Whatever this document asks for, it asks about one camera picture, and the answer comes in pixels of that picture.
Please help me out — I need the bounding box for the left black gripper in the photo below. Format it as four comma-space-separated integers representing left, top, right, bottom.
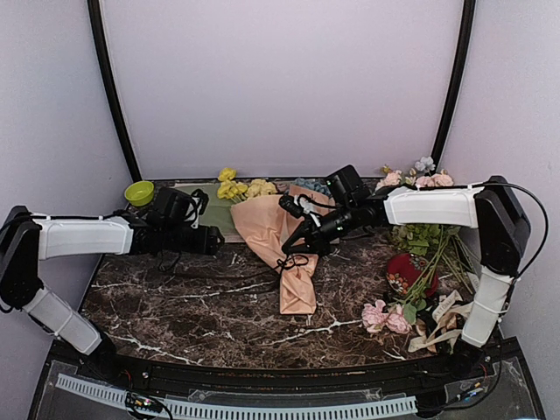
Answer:
164, 224, 226, 256

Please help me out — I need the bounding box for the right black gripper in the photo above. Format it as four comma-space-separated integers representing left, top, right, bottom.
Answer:
283, 201, 359, 257

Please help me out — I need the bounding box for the dark brown ribbon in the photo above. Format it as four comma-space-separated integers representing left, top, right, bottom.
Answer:
221, 254, 309, 295

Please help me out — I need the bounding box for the beige wrapping paper sheet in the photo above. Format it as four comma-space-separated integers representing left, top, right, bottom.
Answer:
230, 194, 319, 315

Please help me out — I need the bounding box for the blue fake flower stem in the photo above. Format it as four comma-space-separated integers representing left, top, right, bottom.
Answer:
292, 178, 332, 197

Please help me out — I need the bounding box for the bright yellow flower stem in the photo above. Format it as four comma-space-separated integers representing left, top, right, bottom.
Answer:
217, 168, 249, 203

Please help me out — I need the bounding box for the pale yellow flower stem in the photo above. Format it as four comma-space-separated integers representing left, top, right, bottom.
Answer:
245, 178, 277, 199

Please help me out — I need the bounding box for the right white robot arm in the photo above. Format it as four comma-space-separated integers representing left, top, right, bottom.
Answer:
279, 165, 530, 347

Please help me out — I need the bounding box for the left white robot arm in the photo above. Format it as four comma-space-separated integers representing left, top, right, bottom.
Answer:
1, 206, 224, 382

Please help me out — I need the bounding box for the pink fake flower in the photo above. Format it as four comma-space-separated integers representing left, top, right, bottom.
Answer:
360, 235, 452, 336

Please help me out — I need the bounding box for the bunch of fake flowers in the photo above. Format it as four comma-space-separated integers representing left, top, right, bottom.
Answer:
374, 156, 478, 290

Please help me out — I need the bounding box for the green wrapping paper sheet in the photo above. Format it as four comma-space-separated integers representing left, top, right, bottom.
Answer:
184, 183, 243, 243

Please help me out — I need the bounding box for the green plastic bowl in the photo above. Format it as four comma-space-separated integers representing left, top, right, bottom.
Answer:
124, 180, 155, 207

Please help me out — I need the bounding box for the red floral tin lid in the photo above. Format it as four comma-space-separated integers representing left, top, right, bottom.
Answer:
386, 253, 428, 298

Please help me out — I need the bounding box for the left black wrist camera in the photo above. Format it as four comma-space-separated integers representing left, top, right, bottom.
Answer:
149, 187, 198, 226

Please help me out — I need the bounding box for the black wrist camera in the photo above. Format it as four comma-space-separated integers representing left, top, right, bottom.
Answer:
149, 187, 198, 226
325, 164, 371, 207

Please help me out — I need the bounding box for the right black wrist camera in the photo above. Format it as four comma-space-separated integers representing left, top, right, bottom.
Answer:
325, 164, 371, 207

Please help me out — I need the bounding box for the white slotted cable duct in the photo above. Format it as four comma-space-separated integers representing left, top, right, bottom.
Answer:
55, 374, 417, 419

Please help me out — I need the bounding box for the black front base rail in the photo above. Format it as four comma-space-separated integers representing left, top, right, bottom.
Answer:
47, 339, 526, 397

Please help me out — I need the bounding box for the left black frame post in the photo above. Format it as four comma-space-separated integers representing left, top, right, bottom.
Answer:
87, 0, 143, 182

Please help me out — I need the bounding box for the black frame post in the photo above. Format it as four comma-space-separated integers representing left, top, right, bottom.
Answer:
87, 0, 143, 182
430, 0, 477, 169

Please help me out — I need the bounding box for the right black frame post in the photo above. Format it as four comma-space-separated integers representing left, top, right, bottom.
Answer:
430, 0, 477, 169

